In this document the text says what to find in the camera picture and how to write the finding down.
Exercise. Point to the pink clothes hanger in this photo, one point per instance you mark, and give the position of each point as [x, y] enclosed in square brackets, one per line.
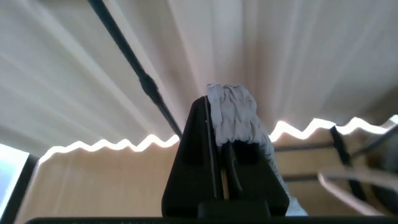
[357, 175]

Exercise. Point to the beige curtain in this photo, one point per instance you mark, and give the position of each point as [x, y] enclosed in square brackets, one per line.
[248, 46]

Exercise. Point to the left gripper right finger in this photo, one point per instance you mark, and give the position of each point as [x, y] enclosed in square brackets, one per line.
[255, 180]

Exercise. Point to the black clothes rack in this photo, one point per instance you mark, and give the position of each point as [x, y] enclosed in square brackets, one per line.
[146, 82]

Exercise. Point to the pale grey shorts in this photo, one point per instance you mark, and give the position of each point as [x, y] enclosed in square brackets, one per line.
[233, 115]

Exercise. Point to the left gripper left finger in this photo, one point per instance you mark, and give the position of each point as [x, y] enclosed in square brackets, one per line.
[189, 174]

